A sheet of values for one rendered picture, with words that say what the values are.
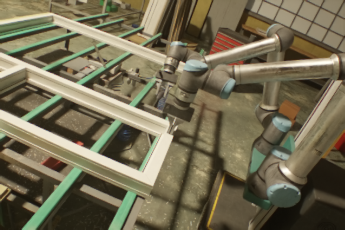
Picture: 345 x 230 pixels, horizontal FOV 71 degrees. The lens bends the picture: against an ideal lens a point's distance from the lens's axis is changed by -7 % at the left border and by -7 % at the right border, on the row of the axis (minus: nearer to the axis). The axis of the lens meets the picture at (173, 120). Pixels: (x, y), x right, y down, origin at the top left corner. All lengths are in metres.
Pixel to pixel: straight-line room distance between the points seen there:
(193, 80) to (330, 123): 0.57
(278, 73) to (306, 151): 0.35
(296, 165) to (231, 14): 7.36
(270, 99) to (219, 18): 6.60
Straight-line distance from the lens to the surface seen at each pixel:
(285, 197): 1.28
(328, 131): 1.16
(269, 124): 1.86
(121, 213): 0.91
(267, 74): 1.17
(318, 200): 1.58
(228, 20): 8.36
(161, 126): 1.28
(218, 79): 1.04
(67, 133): 1.62
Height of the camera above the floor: 1.58
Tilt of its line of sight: 29 degrees down
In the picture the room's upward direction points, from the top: 21 degrees clockwise
